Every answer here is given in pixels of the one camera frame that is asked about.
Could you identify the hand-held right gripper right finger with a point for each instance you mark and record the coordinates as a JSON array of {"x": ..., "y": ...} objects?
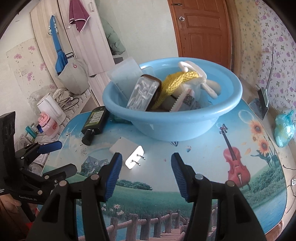
[{"x": 179, "y": 176}]

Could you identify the printed desktop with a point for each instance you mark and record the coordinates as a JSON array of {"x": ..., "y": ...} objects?
[{"x": 208, "y": 148}]

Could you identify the clear plastic box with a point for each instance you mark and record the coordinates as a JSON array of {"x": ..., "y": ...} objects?
[{"x": 124, "y": 76}]

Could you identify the light blue plastic bag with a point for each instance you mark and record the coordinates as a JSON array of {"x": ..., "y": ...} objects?
[{"x": 284, "y": 129}]

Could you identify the brown wooden door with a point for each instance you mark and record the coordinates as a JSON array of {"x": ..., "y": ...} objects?
[{"x": 201, "y": 34}]

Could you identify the white wardrobe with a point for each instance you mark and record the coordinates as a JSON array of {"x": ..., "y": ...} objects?
[{"x": 46, "y": 14}]

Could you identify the pale green cloth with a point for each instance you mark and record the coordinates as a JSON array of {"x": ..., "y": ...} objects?
[{"x": 114, "y": 39}]

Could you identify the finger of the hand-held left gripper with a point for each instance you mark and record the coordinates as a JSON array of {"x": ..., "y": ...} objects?
[
  {"x": 66, "y": 171},
  {"x": 49, "y": 147}
]

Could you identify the yellow mesh sponge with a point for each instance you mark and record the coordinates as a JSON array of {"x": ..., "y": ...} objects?
[{"x": 173, "y": 83}]

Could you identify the light blue plastic basin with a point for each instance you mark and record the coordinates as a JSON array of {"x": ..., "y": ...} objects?
[{"x": 185, "y": 125}]

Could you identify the metal door knob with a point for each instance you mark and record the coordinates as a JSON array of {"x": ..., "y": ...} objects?
[{"x": 181, "y": 18}]

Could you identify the blue hanging bag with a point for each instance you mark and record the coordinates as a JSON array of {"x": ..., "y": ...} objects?
[{"x": 59, "y": 51}]

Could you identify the white charger plug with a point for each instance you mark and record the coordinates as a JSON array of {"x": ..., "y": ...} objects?
[{"x": 122, "y": 148}]

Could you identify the small teal jar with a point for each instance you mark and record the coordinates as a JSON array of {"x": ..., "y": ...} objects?
[{"x": 31, "y": 133}]

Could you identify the small green packet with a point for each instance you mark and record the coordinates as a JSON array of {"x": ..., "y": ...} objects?
[{"x": 118, "y": 118}]

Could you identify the white kettle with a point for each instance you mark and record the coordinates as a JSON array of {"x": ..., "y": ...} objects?
[{"x": 49, "y": 104}]

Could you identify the packaged white comb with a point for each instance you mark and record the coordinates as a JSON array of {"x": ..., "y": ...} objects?
[{"x": 178, "y": 102}]

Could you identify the grey hanging bag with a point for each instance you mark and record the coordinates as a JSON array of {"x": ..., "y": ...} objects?
[{"x": 74, "y": 78}]

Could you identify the dark green bottle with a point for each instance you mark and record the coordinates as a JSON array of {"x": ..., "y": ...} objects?
[{"x": 94, "y": 120}]

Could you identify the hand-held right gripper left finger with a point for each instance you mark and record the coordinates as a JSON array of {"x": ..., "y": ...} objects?
[{"x": 113, "y": 176}]

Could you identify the maroon towel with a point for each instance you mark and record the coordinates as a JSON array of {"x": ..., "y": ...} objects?
[{"x": 78, "y": 14}]

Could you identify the clear box of cotton swabs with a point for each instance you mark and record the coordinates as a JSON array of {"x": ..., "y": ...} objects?
[{"x": 141, "y": 92}]

